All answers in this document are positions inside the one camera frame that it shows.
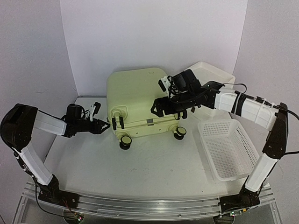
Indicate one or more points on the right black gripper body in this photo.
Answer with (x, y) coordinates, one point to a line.
(164, 107)

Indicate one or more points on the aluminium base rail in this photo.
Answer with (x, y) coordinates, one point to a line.
(156, 200)

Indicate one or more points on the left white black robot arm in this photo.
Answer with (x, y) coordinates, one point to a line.
(16, 131)

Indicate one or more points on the white perforated plastic basket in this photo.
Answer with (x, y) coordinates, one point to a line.
(230, 152)

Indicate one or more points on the white three-drawer storage cabinet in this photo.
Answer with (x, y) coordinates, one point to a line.
(205, 72)

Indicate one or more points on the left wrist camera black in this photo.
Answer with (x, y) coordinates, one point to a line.
(78, 113)

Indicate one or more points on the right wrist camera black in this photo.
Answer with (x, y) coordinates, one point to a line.
(185, 81)

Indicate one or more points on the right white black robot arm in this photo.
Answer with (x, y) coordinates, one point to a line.
(214, 95)

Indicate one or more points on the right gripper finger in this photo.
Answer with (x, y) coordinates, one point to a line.
(157, 110)
(161, 104)

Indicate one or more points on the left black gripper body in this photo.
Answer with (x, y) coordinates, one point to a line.
(79, 122)

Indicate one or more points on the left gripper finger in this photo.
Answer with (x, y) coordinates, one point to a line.
(100, 128)
(98, 122)

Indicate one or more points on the pale green hard-shell suitcase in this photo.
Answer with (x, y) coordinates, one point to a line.
(130, 97)

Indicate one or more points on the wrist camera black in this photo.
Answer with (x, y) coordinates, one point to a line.
(185, 81)
(78, 113)

